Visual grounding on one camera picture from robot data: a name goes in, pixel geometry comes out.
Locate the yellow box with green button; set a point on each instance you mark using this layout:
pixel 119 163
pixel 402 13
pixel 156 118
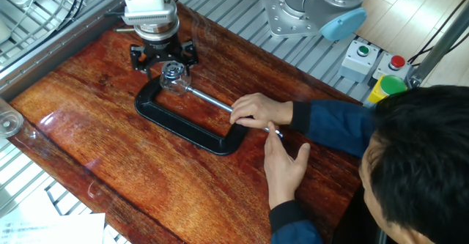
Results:
pixel 392 84

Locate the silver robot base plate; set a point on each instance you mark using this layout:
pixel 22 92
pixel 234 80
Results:
pixel 278 20

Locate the person's head black hair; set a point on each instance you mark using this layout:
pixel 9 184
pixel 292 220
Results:
pixel 421 163

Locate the small clear glass jar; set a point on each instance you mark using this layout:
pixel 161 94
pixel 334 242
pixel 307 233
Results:
pixel 179 86

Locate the white plastic wrist bracket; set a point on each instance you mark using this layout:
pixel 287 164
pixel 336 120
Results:
pixel 146 2

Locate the black table side panel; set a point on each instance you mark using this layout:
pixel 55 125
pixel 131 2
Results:
pixel 351 222

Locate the person's left hand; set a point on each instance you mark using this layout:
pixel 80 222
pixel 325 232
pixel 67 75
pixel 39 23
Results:
pixel 282 170

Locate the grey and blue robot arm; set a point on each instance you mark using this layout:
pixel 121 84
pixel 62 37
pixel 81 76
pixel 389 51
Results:
pixel 329 2

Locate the white printed paper sheets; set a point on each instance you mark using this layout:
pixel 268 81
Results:
pixel 55 229

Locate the grey box with red button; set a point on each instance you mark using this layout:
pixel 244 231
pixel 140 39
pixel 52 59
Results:
pixel 392 70

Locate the person's right hand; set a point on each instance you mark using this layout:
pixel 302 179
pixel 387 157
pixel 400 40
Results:
pixel 260 109

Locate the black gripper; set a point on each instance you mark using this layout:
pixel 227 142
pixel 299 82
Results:
pixel 161 50

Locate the person's left forearm blue sleeve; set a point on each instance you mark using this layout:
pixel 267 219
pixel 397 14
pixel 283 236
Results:
pixel 293 229

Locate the aluminium frame post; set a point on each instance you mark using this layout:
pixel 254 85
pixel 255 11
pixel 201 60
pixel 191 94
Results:
pixel 439 46

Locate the person's right forearm dark sleeve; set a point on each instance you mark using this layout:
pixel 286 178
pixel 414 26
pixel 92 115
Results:
pixel 337 126

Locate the black C-clamp with steel screw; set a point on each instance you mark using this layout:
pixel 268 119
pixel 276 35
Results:
pixel 176 125

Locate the grey box with green button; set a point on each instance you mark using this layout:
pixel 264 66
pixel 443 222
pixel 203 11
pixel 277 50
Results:
pixel 357 62

